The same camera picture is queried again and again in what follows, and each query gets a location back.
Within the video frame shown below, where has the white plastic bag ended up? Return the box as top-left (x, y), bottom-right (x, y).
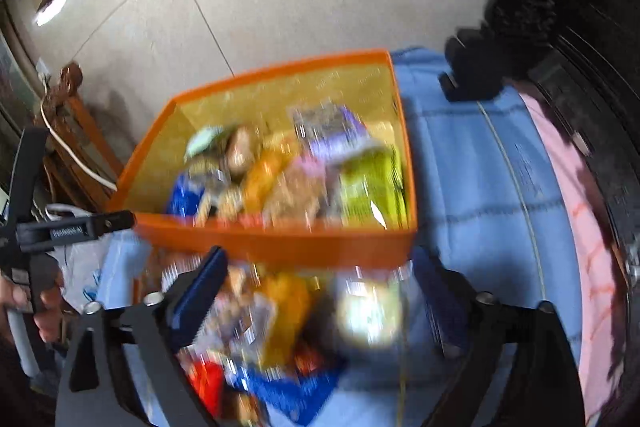
top-left (45, 202), bottom-right (111, 313)

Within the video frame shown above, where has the pink snack packet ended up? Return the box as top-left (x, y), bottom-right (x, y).
top-left (265, 157), bottom-right (336, 223)

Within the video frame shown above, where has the small bread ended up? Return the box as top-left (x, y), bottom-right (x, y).
top-left (335, 277), bottom-right (406, 348)

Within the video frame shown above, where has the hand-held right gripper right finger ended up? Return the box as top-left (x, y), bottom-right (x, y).
top-left (410, 246), bottom-right (586, 427)

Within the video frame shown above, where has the wooden chair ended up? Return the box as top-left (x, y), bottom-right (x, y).
top-left (40, 62), bottom-right (126, 212)

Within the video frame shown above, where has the white cable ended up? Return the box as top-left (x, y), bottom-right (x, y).
top-left (40, 74), bottom-right (118, 192)

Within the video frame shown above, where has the blue striped tablecloth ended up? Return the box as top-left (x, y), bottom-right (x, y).
top-left (82, 47), bottom-right (586, 427)

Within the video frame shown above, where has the lime green snack packet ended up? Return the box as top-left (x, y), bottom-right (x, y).
top-left (340, 147), bottom-right (408, 230)

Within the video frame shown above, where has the purple snack packet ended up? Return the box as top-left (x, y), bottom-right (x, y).
top-left (292, 104), bottom-right (368, 160)

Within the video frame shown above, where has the person's left hand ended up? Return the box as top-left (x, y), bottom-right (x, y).
top-left (0, 267), bottom-right (66, 343)

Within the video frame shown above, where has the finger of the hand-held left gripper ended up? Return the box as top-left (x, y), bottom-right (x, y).
top-left (15, 209), bottom-right (137, 253)

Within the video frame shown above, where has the blue snack packet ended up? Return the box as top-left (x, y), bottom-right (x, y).
top-left (166, 172), bottom-right (211, 223)
top-left (240, 367), bottom-right (346, 425)

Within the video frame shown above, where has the yellow snack packet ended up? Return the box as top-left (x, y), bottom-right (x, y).
top-left (260, 274), bottom-right (313, 365)

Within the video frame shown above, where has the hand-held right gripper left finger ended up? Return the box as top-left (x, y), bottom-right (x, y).
top-left (55, 246), bottom-right (231, 427)

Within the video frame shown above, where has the pink cloth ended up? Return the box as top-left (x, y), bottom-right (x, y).
top-left (517, 82), bottom-right (636, 427)

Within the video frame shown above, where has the black clamp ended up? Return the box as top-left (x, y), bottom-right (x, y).
top-left (439, 27), bottom-right (507, 102)

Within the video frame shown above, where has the pale green snack packet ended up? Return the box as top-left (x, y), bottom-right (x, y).
top-left (185, 127), bottom-right (226, 160)

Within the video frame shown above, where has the clear packet of nuts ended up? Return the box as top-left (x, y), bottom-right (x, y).
top-left (215, 267), bottom-right (276, 358)

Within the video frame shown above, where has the orange snack packet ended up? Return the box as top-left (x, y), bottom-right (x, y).
top-left (242, 152), bottom-right (291, 218)

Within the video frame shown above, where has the orange cardboard box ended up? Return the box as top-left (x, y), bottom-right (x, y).
top-left (117, 49), bottom-right (418, 270)

